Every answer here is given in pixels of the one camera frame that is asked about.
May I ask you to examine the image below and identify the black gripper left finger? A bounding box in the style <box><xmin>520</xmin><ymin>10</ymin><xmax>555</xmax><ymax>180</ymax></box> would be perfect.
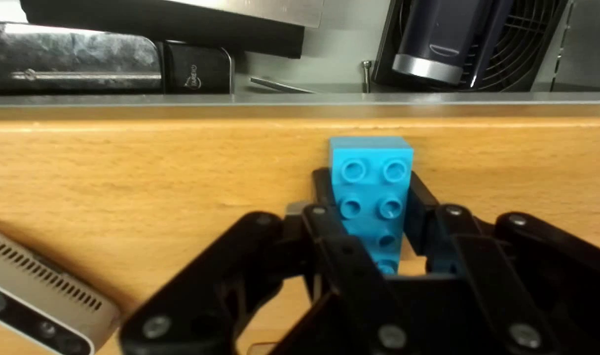
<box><xmin>119</xmin><ymin>168</ymin><xmax>415</xmax><ymax>355</ymax></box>

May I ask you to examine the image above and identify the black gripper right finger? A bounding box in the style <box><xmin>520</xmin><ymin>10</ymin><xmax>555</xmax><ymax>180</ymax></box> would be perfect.
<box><xmin>401</xmin><ymin>170</ymin><xmax>600</xmax><ymax>355</ymax></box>

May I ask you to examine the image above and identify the blue toy building block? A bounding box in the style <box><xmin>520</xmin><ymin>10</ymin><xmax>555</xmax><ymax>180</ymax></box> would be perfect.
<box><xmin>328</xmin><ymin>135</ymin><xmax>417</xmax><ymax>279</ymax></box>

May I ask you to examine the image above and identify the grey metal cabinet drawer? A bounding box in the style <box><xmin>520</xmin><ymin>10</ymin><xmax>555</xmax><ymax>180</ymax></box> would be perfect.
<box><xmin>0</xmin><ymin>0</ymin><xmax>600</xmax><ymax>109</ymax></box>

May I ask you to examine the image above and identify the black case with logo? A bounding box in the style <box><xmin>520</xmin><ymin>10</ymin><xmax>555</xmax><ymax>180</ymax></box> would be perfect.
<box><xmin>160</xmin><ymin>40</ymin><xmax>237</xmax><ymax>95</ymax></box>

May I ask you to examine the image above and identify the dark cylinder with silver band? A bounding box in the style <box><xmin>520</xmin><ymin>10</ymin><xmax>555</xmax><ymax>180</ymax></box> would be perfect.
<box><xmin>391</xmin><ymin>0</ymin><xmax>516</xmax><ymax>89</ymax></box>

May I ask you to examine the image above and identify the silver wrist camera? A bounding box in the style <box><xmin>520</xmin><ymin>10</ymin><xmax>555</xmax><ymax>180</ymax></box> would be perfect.
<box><xmin>0</xmin><ymin>223</ymin><xmax>123</xmax><ymax>355</ymax></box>

